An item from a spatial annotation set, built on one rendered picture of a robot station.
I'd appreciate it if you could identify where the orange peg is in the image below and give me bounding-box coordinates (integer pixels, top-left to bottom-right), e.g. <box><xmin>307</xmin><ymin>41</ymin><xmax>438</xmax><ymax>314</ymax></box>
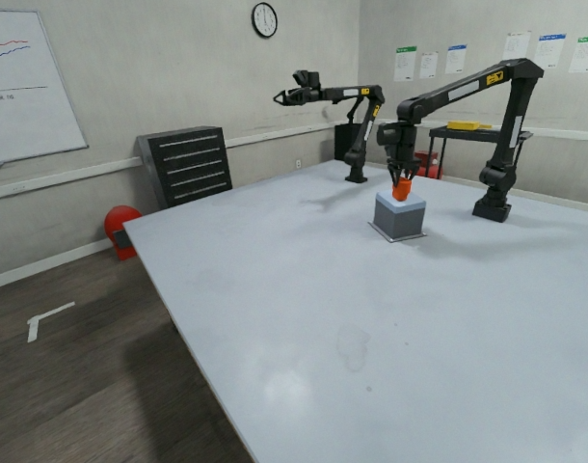
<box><xmin>392</xmin><ymin>177</ymin><xmax>412</xmax><ymax>201</ymax></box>

